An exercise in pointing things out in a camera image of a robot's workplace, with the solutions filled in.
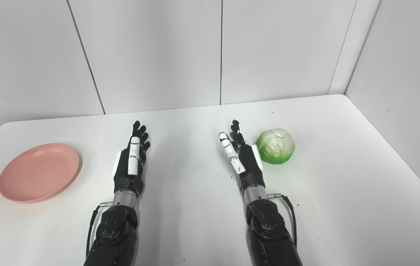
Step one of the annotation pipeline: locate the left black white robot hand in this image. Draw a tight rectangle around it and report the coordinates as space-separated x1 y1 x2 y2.
112 120 151 197

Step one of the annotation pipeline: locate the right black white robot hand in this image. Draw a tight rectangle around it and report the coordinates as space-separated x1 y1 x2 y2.
219 119 266 192

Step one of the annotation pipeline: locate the green white cabbage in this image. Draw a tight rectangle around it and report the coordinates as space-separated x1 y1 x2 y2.
256 128 296 165

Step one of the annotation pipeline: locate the pink plate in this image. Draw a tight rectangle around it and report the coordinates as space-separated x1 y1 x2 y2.
0 143 80 203

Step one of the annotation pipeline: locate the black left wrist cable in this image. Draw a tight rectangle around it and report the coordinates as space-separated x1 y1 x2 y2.
86 201 114 258

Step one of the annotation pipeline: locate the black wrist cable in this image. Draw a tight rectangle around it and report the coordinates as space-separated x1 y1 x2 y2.
86 201 114 258
267 192 298 248

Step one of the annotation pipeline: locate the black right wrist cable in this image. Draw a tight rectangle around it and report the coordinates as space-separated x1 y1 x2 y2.
267 192 298 248

